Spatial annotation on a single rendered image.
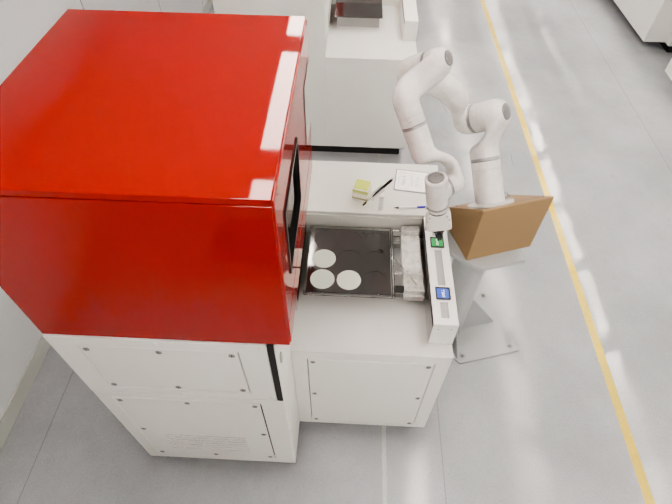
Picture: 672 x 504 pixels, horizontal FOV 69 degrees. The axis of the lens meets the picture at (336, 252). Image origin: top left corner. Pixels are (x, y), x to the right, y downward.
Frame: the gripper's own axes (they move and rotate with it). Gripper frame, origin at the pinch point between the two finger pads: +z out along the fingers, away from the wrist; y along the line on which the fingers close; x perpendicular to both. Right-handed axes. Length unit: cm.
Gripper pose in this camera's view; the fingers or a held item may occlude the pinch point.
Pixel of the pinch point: (438, 234)
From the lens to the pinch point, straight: 204.4
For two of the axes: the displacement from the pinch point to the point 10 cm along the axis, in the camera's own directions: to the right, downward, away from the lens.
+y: 9.8, -0.9, -1.8
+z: 1.9, 6.3, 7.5
